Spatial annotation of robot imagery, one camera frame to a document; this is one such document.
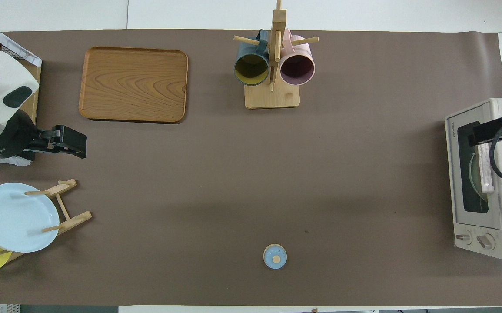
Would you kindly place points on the wooden plate rack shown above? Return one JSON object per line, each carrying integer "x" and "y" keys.
{"x": 74, "y": 219}

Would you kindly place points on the small blue lidded jar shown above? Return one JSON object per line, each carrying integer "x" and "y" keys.
{"x": 275, "y": 257}

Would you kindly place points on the pink mug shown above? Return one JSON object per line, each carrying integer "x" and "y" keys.
{"x": 297, "y": 68}

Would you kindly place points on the wooden serving tray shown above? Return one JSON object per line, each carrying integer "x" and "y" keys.
{"x": 133, "y": 84}

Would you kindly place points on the dark teal mug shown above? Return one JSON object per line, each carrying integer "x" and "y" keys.
{"x": 250, "y": 69}

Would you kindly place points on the light blue plate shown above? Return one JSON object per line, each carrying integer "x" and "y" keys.
{"x": 14, "y": 217}

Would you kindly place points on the wooden mug tree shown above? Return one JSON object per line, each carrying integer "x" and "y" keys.
{"x": 272, "y": 98}

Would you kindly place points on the white crumpled cloth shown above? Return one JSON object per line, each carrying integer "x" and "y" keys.
{"x": 11, "y": 161}

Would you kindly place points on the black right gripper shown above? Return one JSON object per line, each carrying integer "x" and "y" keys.
{"x": 490, "y": 130}

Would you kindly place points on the beige oven knob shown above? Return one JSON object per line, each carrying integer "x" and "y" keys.
{"x": 463, "y": 237}
{"x": 486, "y": 241}

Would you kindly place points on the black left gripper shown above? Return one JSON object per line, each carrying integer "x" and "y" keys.
{"x": 48, "y": 139}

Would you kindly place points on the brown table mat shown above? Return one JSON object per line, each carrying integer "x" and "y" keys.
{"x": 277, "y": 174}

